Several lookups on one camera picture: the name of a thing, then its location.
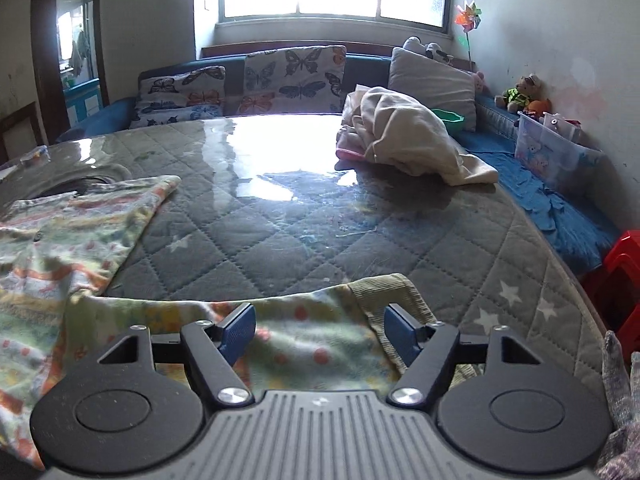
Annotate brown teddy bear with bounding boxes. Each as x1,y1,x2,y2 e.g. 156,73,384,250
495,74,551,113

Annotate colourful pinwheel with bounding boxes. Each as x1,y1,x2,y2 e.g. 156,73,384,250
454,2,485,61

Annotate blue knitted blanket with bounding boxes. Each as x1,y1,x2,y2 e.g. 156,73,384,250
450,130,621,276

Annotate blue sofa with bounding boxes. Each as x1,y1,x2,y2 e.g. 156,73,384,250
55,52,521,143

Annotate cream clothes pile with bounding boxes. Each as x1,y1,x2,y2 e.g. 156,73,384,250
342,86,500,187

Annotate blue low cabinet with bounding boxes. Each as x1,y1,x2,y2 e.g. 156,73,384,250
64,77,103,126

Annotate grey pillow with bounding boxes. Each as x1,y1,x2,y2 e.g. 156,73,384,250
387,47,478,118

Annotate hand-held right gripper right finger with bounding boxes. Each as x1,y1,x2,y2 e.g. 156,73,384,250
384,302,546,407

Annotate green plastic bowl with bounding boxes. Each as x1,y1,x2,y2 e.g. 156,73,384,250
430,109,466,136

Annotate clear plastic storage box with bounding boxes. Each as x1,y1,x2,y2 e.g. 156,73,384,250
515,110,603,196

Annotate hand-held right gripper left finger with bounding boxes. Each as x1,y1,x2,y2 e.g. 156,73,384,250
97,302,257,407

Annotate grey quilted star table cover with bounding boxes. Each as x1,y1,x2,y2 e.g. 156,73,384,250
0,115,616,411

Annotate pink cloth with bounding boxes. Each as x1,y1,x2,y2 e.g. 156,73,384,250
334,125,371,171

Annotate person's grey knitted sweater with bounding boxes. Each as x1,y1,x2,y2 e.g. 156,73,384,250
594,330,640,480

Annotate colourful patterned child garment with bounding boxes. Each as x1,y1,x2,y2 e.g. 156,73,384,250
0,175,481,471

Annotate hanging grey towel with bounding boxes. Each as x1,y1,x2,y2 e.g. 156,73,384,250
69,30,90,77

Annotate red plastic stool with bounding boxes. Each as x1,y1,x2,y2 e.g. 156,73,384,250
582,230,640,356

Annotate butterfly print cushion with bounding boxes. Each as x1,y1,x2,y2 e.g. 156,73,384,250
129,66,226,129
243,45,347,116

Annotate dark wooden side table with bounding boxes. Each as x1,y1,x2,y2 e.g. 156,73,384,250
0,101,46,162

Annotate black white plush toy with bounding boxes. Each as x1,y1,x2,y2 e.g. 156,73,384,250
402,36,453,64

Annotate dark wooden door frame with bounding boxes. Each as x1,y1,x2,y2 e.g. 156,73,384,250
31,0,108,133

